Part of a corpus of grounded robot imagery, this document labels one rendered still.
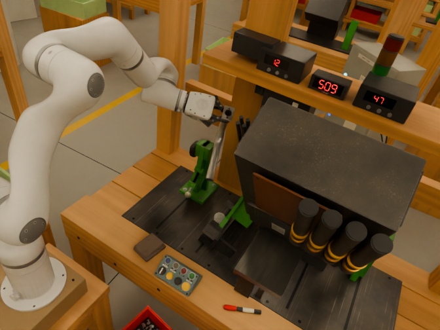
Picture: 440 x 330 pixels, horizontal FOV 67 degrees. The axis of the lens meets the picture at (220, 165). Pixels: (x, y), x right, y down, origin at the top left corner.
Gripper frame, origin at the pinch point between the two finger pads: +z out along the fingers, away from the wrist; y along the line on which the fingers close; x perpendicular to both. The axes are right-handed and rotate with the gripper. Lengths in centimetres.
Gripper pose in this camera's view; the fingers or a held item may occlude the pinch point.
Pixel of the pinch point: (224, 114)
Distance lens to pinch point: 127.4
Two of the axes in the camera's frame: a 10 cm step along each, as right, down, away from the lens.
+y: 2.3, -9.2, 3.1
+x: -1.9, 2.7, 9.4
